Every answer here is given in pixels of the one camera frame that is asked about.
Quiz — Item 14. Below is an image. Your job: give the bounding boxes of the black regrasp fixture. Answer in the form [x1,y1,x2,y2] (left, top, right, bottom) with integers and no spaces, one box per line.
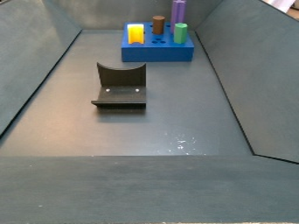
[90,64,145,109]

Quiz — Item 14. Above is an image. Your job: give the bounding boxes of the orange peg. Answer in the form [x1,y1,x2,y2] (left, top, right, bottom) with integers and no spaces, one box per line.
[126,24,145,44]

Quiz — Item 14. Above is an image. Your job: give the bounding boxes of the brown cylinder peg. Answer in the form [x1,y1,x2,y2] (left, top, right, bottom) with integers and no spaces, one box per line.
[152,16,164,35]

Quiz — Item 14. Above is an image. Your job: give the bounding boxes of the dark blue peg board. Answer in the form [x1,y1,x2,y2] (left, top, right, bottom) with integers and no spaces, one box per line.
[121,22,193,62]

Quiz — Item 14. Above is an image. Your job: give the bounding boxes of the purple star peg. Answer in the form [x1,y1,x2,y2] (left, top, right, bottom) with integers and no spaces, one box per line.
[170,0,186,32]

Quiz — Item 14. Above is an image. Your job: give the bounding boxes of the green hexagon peg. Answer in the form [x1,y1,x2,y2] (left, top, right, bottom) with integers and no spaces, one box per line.
[173,23,188,44]

